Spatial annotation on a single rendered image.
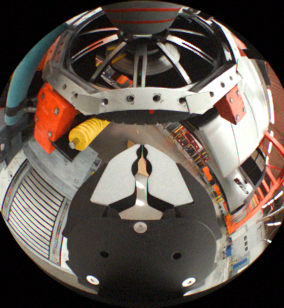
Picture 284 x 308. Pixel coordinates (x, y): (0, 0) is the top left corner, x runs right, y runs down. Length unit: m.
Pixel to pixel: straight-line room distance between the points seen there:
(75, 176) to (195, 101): 0.53
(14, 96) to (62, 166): 0.42
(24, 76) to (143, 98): 0.28
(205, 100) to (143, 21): 0.20
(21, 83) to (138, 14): 0.24
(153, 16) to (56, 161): 0.61
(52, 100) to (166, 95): 0.24
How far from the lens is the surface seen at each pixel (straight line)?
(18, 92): 0.29
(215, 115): 0.44
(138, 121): 0.27
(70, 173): 0.53
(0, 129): 0.49
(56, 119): 0.25
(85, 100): 0.20
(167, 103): 0.18
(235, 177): 2.39
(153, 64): 0.45
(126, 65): 0.45
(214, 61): 0.39
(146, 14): 0.22
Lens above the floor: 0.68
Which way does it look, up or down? 24 degrees down
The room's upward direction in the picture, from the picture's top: 50 degrees clockwise
